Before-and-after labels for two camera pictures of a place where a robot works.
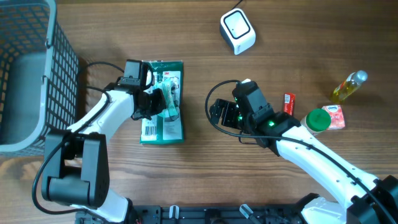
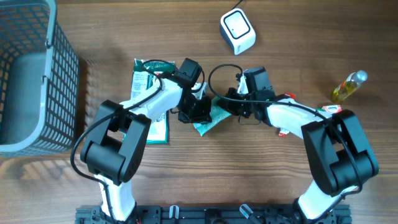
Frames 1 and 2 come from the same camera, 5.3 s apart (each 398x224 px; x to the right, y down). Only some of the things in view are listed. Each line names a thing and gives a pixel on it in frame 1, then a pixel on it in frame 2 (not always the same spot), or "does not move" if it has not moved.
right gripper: x=230 y=107 -> x=229 y=106
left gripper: x=158 y=103 -> x=201 y=111
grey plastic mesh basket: x=39 y=76 does not move
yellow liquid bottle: x=349 y=85 does not move
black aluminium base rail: x=217 y=214 does not move
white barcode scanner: x=237 y=30 does not move
